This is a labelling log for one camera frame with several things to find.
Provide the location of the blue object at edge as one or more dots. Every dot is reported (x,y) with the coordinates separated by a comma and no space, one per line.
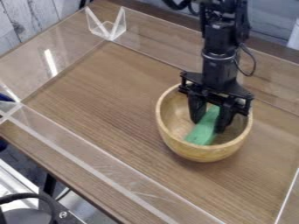
(5,98)

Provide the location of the black metal table leg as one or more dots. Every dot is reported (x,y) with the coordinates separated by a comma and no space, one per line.
(49,185)

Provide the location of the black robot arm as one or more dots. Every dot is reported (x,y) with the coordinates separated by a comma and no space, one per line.
(224,29)

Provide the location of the clear acrylic tray wall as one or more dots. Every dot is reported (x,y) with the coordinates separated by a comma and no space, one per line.
(83,121)

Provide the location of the metal bracket with screw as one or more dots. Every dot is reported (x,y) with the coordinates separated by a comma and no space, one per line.
(61,214)

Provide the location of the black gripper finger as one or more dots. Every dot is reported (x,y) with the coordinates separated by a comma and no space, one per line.
(198,107)
(227,111)

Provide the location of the brown wooden bowl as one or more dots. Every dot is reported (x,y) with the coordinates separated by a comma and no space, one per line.
(175,126)

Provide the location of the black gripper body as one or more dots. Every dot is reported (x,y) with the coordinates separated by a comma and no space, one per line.
(216,82)

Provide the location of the clear acrylic corner bracket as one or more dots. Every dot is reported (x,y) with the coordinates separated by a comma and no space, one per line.
(107,30)

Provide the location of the green rectangular block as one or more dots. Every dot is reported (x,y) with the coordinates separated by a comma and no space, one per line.
(202,128)

